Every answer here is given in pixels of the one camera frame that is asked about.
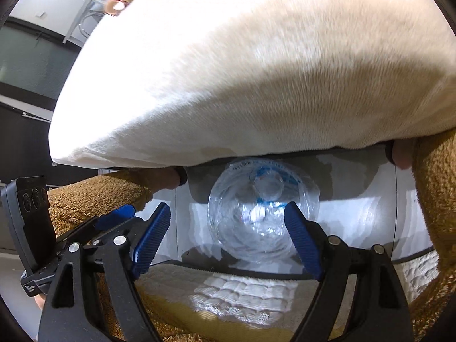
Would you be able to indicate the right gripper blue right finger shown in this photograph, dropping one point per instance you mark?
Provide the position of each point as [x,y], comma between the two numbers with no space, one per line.
[379,310]

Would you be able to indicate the brown fluffy slippers rug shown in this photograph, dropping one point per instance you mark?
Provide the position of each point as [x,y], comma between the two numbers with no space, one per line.
[431,158]

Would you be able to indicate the beige plush bed blanket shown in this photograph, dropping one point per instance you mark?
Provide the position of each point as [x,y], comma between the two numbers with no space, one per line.
[183,82]

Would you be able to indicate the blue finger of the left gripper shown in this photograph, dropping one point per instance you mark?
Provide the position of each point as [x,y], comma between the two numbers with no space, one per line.
[114,215]

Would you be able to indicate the clear plastic trash bin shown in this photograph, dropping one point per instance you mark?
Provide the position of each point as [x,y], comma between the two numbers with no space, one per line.
[246,208]

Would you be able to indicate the dark glass door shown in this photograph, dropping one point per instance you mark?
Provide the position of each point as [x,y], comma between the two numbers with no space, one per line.
[35,63]

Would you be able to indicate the white desk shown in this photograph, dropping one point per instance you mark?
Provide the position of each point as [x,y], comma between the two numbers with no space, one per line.
[88,16]

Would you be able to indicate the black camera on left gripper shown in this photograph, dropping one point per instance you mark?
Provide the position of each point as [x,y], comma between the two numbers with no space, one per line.
[26,206]

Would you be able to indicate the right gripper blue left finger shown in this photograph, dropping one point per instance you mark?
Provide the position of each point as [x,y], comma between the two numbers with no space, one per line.
[72,310]

